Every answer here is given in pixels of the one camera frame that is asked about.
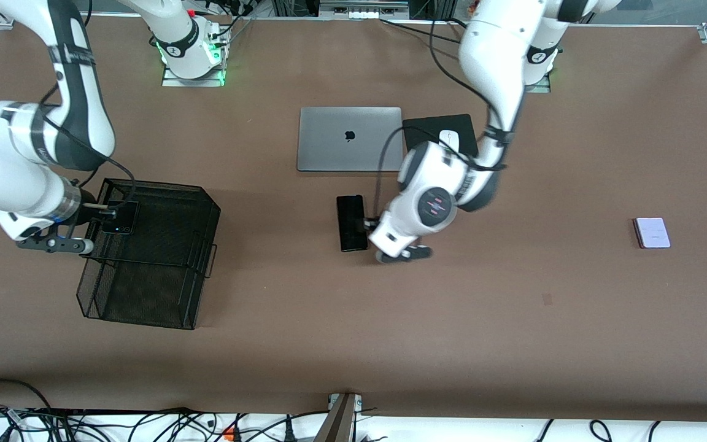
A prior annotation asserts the dark smartphone with rear cameras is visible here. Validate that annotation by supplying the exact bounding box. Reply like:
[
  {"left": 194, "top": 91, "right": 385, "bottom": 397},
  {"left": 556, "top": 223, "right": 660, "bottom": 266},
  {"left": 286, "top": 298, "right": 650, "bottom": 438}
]
[{"left": 102, "top": 200, "right": 140, "bottom": 236}]

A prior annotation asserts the black smartphone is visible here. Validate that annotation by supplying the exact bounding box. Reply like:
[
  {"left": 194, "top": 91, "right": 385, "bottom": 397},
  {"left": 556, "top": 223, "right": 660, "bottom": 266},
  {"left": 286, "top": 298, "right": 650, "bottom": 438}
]
[{"left": 336, "top": 195, "right": 368, "bottom": 253}]

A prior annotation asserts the lavender folding phone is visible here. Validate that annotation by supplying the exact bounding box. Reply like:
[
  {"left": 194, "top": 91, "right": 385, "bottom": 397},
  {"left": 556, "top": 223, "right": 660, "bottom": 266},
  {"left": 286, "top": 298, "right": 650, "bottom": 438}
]
[{"left": 632, "top": 217, "right": 671, "bottom": 249}]

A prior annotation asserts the black mesh desk organizer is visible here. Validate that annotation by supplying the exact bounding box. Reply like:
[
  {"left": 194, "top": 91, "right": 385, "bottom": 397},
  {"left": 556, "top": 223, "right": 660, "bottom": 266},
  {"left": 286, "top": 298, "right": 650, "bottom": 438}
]
[{"left": 76, "top": 178, "right": 222, "bottom": 331}]

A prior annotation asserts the silver closed laptop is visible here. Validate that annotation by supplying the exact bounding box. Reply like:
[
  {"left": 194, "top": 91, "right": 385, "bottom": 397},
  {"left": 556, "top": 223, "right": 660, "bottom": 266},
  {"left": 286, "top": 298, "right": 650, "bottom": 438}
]
[{"left": 296, "top": 106, "right": 404, "bottom": 173}]

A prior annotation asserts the black mouse pad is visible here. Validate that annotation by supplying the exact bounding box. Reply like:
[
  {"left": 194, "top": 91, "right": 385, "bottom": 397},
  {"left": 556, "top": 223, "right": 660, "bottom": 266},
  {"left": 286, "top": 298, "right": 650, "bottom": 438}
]
[{"left": 403, "top": 114, "right": 479, "bottom": 154}]

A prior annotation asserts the white power strip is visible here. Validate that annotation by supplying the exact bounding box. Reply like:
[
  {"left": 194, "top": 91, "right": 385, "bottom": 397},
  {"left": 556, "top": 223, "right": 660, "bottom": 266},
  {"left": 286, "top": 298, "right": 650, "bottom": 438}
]
[{"left": 319, "top": 0, "right": 409, "bottom": 20}]

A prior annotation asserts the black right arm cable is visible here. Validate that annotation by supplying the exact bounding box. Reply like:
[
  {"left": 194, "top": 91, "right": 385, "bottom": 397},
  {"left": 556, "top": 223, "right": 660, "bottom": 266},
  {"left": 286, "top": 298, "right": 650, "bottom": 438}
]
[{"left": 39, "top": 83, "right": 137, "bottom": 212}]

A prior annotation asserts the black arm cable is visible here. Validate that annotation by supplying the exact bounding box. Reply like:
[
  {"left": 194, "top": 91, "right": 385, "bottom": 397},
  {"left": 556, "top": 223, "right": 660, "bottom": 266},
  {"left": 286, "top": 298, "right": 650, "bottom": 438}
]
[
  {"left": 39, "top": 83, "right": 137, "bottom": 212},
  {"left": 375, "top": 18, "right": 508, "bottom": 215}
]

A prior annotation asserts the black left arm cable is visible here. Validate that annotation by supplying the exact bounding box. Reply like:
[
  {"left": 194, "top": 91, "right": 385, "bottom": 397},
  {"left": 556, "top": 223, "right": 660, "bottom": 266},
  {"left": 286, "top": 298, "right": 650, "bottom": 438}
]
[{"left": 375, "top": 18, "right": 508, "bottom": 215}]

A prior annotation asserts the black power cable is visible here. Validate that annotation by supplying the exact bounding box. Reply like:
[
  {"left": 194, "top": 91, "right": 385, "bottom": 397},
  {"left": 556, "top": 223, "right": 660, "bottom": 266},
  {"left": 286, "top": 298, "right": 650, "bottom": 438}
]
[{"left": 380, "top": 18, "right": 462, "bottom": 44}]

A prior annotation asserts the grey metal camera mount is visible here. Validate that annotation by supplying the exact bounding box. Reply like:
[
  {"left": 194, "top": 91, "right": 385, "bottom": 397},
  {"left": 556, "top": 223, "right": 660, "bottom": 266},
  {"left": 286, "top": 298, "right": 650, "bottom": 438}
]
[{"left": 314, "top": 393, "right": 363, "bottom": 442}]

